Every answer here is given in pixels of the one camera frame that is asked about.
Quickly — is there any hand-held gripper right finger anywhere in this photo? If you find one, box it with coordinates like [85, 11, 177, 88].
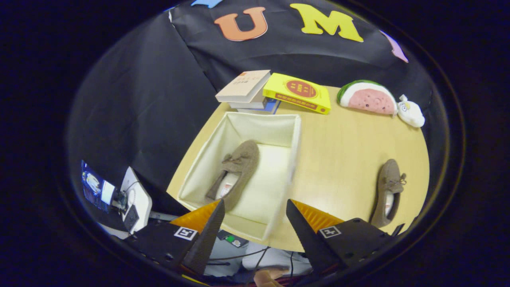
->
[286, 199, 395, 276]

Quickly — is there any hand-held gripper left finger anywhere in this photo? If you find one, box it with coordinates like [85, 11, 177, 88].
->
[126, 199, 226, 276]

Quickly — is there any cream fabric storage box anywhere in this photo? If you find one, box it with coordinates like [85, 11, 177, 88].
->
[177, 112, 302, 242]

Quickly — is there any brown fuzzy shoe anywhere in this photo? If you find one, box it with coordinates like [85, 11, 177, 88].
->
[369, 159, 407, 228]
[205, 140, 260, 212]

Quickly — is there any small device with green light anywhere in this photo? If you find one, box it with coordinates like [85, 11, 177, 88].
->
[216, 230, 249, 248]

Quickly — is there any person's grey clothing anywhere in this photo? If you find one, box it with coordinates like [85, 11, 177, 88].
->
[203, 237, 313, 279]

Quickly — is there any white electronic device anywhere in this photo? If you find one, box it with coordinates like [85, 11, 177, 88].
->
[120, 166, 153, 234]

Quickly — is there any blue book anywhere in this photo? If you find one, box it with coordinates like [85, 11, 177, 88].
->
[238, 98, 281, 115]

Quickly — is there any black backdrop cloth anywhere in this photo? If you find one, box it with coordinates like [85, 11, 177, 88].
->
[67, 0, 435, 232]

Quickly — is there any watermelon slice plush toy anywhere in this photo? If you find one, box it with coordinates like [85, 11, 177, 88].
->
[337, 79, 399, 116]

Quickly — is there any beige book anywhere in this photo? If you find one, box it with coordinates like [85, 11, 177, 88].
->
[215, 70, 272, 103]

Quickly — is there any yellow book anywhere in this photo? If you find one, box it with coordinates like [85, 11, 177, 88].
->
[263, 73, 332, 115]

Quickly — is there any white plush toy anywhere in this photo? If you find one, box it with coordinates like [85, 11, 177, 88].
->
[396, 94, 426, 128]

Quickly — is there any black cable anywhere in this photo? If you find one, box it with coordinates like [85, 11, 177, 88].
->
[206, 246, 272, 267]

